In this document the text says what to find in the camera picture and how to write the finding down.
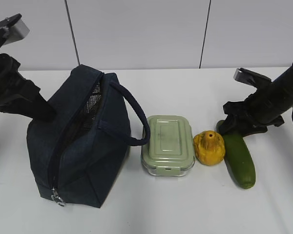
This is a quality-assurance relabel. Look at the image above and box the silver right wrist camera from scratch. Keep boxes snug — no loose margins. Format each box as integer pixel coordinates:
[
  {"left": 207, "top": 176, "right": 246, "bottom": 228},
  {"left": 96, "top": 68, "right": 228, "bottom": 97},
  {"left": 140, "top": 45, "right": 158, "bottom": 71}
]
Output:
[{"left": 233, "top": 68, "right": 272, "bottom": 89}]

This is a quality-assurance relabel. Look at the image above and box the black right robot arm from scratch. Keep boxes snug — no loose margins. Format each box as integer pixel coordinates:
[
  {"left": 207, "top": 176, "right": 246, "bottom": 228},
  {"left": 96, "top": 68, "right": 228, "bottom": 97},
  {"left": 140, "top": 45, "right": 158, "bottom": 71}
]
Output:
[{"left": 217, "top": 63, "right": 293, "bottom": 137}]

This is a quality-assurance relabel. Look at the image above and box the dark blue lunch bag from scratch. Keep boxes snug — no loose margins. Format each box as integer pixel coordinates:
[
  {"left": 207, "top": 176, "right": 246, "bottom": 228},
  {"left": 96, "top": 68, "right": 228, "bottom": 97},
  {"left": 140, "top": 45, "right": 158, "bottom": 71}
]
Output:
[{"left": 26, "top": 65, "right": 150, "bottom": 208}]

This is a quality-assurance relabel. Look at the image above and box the green lid glass container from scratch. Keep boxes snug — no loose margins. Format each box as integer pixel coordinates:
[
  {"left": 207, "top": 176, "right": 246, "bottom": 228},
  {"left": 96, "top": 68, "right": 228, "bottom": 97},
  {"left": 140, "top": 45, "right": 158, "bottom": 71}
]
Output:
[{"left": 141, "top": 115, "right": 195, "bottom": 177}]

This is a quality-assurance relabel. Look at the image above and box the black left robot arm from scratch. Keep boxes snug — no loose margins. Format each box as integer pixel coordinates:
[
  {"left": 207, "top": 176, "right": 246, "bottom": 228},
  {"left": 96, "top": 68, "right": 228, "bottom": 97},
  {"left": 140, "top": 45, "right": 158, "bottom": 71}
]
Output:
[{"left": 0, "top": 54, "right": 56, "bottom": 122}]

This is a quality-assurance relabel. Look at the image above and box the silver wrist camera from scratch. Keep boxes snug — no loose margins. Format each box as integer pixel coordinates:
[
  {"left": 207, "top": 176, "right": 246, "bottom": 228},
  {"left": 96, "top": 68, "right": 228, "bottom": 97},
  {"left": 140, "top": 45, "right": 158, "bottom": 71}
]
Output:
[
  {"left": 0, "top": 13, "right": 30, "bottom": 48},
  {"left": 233, "top": 68, "right": 272, "bottom": 89}
]

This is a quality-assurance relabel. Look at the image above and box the green cucumber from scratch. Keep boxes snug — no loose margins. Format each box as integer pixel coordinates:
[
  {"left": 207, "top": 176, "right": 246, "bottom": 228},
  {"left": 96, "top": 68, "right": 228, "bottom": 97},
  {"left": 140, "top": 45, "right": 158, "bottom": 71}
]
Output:
[{"left": 221, "top": 131, "right": 256, "bottom": 189}]

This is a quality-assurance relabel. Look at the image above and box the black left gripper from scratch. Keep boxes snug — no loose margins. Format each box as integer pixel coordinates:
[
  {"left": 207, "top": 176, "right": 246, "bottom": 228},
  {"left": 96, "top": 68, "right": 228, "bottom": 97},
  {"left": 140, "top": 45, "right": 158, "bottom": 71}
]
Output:
[{"left": 0, "top": 64, "right": 56, "bottom": 121}]

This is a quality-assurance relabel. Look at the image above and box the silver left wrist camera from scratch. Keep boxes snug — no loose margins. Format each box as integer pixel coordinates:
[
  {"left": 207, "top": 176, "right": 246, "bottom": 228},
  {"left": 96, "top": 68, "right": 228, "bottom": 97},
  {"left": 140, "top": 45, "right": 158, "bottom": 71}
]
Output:
[{"left": 0, "top": 13, "right": 30, "bottom": 48}]

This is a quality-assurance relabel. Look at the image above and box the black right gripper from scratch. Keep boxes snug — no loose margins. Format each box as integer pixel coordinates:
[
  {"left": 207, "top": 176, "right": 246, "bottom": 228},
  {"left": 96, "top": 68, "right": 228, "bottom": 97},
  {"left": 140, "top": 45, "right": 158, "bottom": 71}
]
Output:
[{"left": 219, "top": 94, "right": 285, "bottom": 137}]

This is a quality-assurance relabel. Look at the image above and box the yellow toy pepper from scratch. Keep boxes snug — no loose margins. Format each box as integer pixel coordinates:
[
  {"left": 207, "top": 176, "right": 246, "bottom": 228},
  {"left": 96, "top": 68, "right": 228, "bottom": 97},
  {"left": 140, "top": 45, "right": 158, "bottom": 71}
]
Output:
[{"left": 193, "top": 131, "right": 226, "bottom": 166}]

